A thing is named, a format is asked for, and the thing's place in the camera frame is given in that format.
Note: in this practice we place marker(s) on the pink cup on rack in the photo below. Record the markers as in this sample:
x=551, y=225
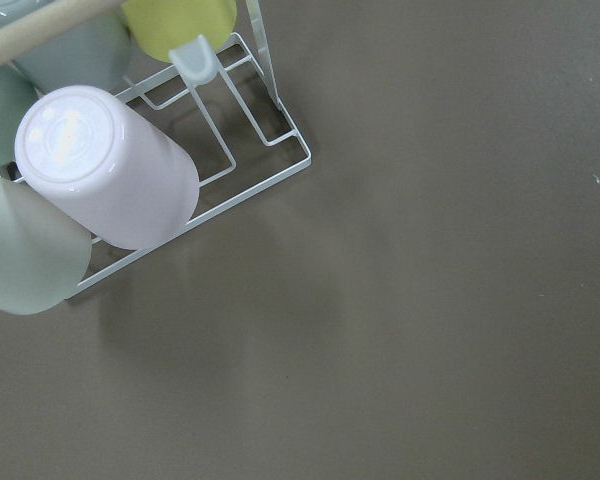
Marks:
x=107, y=167

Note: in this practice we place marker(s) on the wooden rack handle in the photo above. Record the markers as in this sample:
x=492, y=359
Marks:
x=46, y=23

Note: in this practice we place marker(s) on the grey cup on rack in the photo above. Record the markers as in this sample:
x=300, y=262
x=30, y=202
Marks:
x=95, y=53

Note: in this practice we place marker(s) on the white cup on rack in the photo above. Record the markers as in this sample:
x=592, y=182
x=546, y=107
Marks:
x=44, y=254

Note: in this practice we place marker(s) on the white wire cup rack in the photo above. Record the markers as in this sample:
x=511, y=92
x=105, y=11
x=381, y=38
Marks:
x=217, y=105

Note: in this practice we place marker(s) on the yellow cup on rack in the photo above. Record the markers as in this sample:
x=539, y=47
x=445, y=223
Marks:
x=160, y=26

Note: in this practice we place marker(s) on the green cup on rack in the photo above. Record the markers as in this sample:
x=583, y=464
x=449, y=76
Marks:
x=17, y=95

